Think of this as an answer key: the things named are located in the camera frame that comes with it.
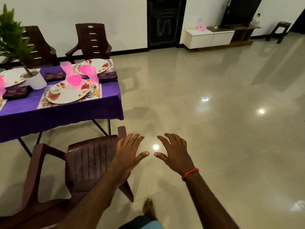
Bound black stool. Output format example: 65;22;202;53
265;21;293;45

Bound pink plastic bowl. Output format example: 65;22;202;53
78;64;95;75

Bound purple tablecloth table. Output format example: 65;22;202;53
0;57;125;158

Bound red wrist thread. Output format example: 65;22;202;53
180;168;200;182

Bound dark wooden door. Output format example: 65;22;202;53
147;0;188;50

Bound person's dark trousers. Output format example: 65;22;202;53
118;214;156;229

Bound person's teal t-shirt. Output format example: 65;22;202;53
140;220;166;229

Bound person's left forearm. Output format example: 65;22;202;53
54;171;132;229

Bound green plant in white pot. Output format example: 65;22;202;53
0;3;48;91

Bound person's left hand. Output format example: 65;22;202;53
110;133;151;183

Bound white floral plate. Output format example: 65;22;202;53
46;80;92;105
76;59;112;75
0;68;34;88

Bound checkered purple orange cloth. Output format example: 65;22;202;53
43;70;66;83
98;69;119;83
2;85;33;100

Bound person's right forearm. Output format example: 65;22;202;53
183;174;240;229

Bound black television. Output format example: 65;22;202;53
220;0;264;28

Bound white low cabinet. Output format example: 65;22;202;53
182;27;235;50

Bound person's right hand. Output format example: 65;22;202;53
153;133;197;177

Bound person's left foot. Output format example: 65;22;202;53
142;197;156;219

